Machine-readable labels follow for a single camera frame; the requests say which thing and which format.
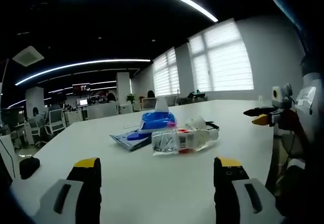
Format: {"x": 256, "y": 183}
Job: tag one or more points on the white grey worn device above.
{"x": 310, "y": 92}

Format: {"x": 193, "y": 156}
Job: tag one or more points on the narrow window with blinds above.
{"x": 165, "y": 74}

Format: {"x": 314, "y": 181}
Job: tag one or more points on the clear plastic bag with items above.
{"x": 182, "y": 139}

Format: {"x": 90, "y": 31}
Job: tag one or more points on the large window with blinds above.
{"x": 222, "y": 56}

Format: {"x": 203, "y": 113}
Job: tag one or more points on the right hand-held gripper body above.
{"x": 279, "y": 99}

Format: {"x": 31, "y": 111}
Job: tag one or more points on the white table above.
{"x": 131, "y": 173}

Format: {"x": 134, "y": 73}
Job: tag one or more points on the red wall screen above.
{"x": 81, "y": 87}

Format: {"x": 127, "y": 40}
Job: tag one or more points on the computer monitor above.
{"x": 82, "y": 102}

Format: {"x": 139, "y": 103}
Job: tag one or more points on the blue tissue pack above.
{"x": 158, "y": 118}

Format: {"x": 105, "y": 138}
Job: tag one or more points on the black pouch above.
{"x": 29, "y": 167}

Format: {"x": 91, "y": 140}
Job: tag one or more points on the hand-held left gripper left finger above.
{"x": 76, "y": 198}

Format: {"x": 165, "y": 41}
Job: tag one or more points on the ceiling air vent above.
{"x": 28, "y": 56}

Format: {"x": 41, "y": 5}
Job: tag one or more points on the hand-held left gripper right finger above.
{"x": 235, "y": 198}

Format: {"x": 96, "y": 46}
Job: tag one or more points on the white office chair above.
{"x": 34, "y": 130}
{"x": 57, "y": 120}

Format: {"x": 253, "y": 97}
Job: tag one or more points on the person's right hand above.
{"x": 291, "y": 122}

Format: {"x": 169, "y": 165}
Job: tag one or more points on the green potted plant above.
{"x": 130, "y": 98}

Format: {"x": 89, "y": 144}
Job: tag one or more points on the blue packet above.
{"x": 126, "y": 140}

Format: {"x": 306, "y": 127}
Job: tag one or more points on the white pillar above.
{"x": 123, "y": 88}

